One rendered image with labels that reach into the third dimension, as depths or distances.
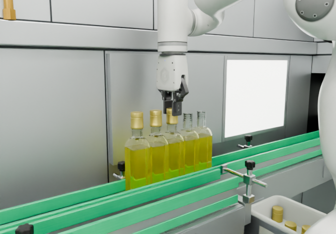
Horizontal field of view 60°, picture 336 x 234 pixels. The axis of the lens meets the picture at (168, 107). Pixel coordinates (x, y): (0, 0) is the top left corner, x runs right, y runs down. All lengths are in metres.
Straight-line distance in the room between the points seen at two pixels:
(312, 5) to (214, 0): 0.28
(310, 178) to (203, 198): 0.70
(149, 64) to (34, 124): 0.38
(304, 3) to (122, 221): 0.54
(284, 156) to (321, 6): 0.87
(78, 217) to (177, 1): 0.58
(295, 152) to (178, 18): 0.77
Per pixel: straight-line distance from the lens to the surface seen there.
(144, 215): 0.72
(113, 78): 0.88
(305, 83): 1.68
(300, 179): 1.35
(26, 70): 0.84
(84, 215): 0.74
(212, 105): 1.12
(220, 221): 0.87
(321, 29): 0.47
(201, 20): 0.86
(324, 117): 0.53
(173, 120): 0.84
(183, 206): 0.79
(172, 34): 0.80
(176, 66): 0.79
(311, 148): 1.42
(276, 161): 1.21
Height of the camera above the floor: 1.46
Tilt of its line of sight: 9 degrees down
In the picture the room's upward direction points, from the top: straight up
